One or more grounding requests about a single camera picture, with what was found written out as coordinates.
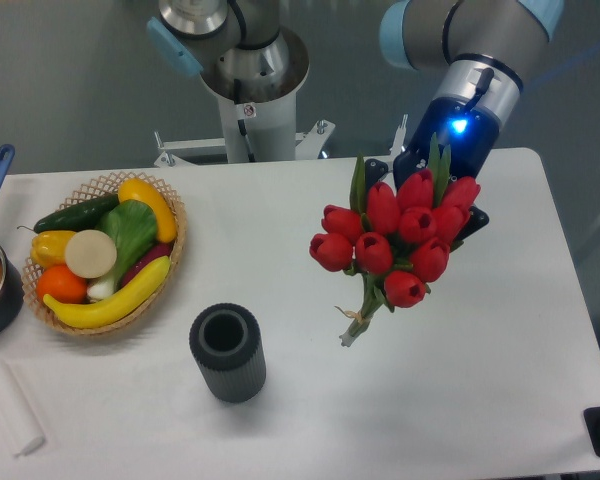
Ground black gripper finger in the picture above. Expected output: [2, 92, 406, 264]
[455, 205, 489, 241]
[364, 158, 392, 192]

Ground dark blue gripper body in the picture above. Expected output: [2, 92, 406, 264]
[392, 58, 525, 190]

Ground red tulip bouquet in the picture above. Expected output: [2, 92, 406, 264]
[309, 140, 481, 347]

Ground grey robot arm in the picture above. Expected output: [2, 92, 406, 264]
[146, 1, 564, 184]

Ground dark grey ribbed vase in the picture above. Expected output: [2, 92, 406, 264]
[189, 303, 266, 403]

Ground purple eggplant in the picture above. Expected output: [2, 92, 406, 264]
[120, 243, 172, 287]

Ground yellow squash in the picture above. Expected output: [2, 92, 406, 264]
[118, 177, 177, 243]

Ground green bok choy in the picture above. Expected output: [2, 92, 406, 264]
[87, 200, 157, 302]

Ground green cucumber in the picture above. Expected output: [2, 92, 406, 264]
[18, 194, 119, 234]

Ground beige round disc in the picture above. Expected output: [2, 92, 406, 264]
[64, 230, 117, 279]

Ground yellow banana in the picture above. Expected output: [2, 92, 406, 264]
[43, 256, 171, 330]

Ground orange fruit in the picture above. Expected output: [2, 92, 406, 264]
[36, 265, 87, 304]

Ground yellow bell pepper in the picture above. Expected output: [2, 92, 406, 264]
[30, 230, 76, 269]

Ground white ribbed roll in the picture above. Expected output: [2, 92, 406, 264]
[0, 360, 46, 457]

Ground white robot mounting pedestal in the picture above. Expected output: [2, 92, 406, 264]
[149, 25, 335, 166]

